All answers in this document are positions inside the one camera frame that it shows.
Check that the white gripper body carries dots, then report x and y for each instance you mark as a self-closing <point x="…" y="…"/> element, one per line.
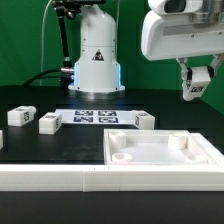
<point x="175" y="36"/>

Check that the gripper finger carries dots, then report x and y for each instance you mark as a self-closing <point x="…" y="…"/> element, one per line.
<point x="185" y="72"/>
<point x="217" y="61"/>

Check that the white square tabletop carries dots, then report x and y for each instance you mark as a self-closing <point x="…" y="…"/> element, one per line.
<point x="158" y="147"/>

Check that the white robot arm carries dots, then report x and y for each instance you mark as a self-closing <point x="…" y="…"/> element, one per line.
<point x="97" y="71"/>

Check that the white marker sheet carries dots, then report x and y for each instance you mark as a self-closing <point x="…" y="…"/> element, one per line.
<point x="97" y="117"/>

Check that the white U-shaped fence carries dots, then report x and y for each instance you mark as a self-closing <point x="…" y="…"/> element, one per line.
<point x="87" y="178"/>

